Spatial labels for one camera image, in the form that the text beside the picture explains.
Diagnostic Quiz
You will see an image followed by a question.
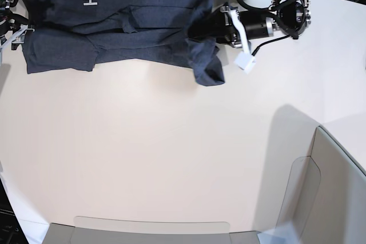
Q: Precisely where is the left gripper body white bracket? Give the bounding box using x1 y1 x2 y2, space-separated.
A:
220 6 252 55

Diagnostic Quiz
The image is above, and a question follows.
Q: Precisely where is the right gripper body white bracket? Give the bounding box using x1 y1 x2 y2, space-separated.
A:
1 25 34 52

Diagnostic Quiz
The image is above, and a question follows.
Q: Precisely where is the dark blue t-shirt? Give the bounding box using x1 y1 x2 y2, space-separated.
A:
22 0 225 86

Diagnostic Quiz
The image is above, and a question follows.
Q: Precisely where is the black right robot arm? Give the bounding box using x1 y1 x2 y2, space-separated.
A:
1 0 29 51

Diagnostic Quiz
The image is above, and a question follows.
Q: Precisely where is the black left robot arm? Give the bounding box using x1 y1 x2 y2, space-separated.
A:
188 0 311 73

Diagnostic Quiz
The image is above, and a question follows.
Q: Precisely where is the grey right side partition panel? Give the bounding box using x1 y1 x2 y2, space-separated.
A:
276 126 366 244

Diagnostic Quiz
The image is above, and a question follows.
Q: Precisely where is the grey partition panel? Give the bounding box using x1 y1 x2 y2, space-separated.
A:
276 126 366 244
42 223 260 244

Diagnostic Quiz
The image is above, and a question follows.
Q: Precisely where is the grey front partition panel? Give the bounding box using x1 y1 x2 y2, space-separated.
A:
42 223 260 244

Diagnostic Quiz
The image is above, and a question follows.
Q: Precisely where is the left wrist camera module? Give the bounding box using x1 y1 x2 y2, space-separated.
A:
234 51 256 74

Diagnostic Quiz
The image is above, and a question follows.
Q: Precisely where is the clear acrylic right panel bracket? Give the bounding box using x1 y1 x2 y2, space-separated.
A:
276 156 321 232

